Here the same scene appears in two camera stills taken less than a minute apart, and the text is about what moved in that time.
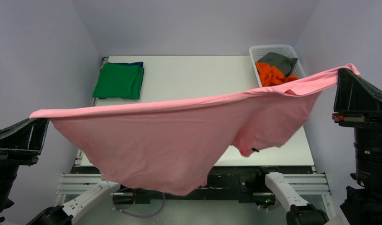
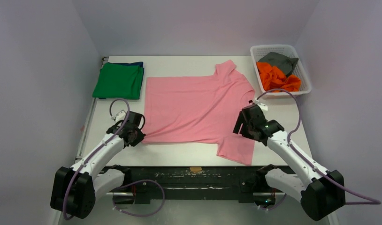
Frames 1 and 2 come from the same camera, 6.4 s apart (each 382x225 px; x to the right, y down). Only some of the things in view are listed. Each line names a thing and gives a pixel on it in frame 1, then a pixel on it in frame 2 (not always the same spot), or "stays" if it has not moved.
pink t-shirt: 174,146 → 200,108
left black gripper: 19,143 → 139,138
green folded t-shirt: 117,81 stays
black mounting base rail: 225,184 stays
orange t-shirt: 271,76 stays
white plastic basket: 256,53 stays
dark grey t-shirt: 283,63 stays
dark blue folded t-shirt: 141,63 stays
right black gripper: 362,119 → 243,123
